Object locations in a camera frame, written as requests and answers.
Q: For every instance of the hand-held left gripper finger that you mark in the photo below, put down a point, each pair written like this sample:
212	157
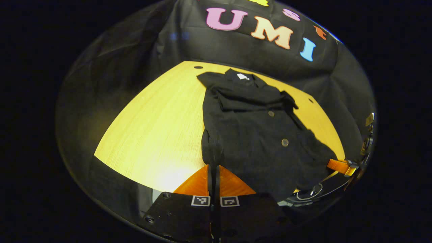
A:
216	184
210	182

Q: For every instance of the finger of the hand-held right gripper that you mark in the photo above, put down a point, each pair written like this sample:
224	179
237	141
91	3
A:
339	166

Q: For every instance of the black backdrop cloth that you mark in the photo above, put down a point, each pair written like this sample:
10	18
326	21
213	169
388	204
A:
219	47

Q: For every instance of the black buttoned shirt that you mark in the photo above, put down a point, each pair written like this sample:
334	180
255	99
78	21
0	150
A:
256	135

